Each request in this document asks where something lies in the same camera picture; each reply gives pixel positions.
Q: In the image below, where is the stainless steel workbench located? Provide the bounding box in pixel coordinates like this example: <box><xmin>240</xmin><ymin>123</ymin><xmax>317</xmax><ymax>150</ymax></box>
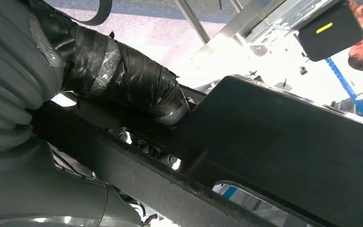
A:
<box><xmin>173</xmin><ymin>0</ymin><xmax>363</xmax><ymax>107</ymax></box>

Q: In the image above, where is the blue metal shelf rack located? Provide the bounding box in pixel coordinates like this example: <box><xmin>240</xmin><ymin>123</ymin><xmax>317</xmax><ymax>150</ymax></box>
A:
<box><xmin>325</xmin><ymin>58</ymin><xmax>363</xmax><ymax>120</ymax></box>

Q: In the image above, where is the stamped silver metal plate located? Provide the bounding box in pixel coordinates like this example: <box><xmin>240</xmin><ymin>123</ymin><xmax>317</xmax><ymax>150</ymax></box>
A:
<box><xmin>247</xmin><ymin>0</ymin><xmax>336</xmax><ymax>44</ymax></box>

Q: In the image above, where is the black case with yellow label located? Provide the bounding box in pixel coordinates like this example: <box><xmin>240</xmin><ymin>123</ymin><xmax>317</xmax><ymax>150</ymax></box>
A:
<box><xmin>297</xmin><ymin>0</ymin><xmax>363</xmax><ymax>62</ymax></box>

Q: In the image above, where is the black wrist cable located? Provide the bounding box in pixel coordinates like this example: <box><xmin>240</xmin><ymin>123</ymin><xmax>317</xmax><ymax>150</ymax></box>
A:
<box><xmin>65</xmin><ymin>0</ymin><xmax>113</xmax><ymax>26</ymax></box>

